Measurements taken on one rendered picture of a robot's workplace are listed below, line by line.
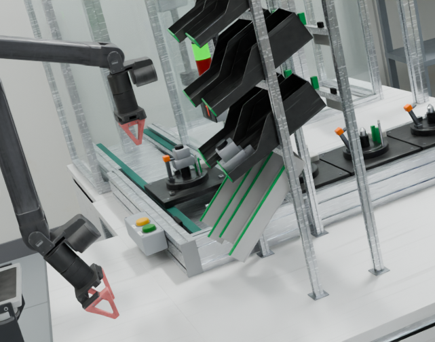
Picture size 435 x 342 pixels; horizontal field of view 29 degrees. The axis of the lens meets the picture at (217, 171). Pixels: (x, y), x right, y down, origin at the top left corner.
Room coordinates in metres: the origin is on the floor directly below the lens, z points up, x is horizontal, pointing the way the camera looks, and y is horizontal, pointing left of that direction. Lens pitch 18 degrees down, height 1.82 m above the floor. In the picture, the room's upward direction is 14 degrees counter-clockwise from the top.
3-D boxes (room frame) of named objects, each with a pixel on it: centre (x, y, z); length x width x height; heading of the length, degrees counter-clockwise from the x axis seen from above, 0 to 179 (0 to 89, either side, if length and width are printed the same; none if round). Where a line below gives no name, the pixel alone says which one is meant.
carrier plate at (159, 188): (2.62, 0.10, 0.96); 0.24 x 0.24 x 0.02; 16
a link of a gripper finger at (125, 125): (2.25, 0.19, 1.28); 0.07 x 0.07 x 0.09; 16
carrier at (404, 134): (2.55, -0.70, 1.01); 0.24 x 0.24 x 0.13; 16
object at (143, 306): (2.16, 0.18, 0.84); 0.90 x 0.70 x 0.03; 9
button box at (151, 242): (2.37, 0.25, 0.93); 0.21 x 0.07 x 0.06; 16
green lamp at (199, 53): (2.56, -0.04, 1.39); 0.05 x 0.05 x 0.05
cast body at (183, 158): (2.63, 0.09, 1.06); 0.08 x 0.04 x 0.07; 106
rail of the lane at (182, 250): (2.57, 0.24, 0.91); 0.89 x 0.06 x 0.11; 16
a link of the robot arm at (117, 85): (2.24, 0.19, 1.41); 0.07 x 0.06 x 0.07; 102
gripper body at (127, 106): (2.24, 0.19, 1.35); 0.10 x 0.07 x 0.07; 16
